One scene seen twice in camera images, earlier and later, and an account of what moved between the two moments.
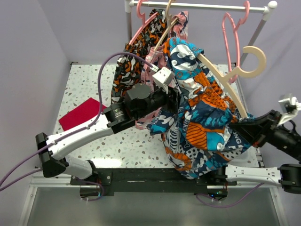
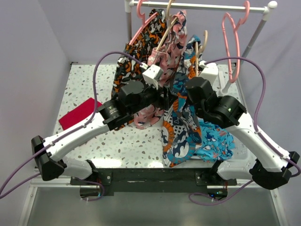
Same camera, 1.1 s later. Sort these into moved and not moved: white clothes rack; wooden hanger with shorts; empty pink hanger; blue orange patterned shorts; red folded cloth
Moved: blue orange patterned shorts
Not moved: red folded cloth; white clothes rack; empty pink hanger; wooden hanger with shorts
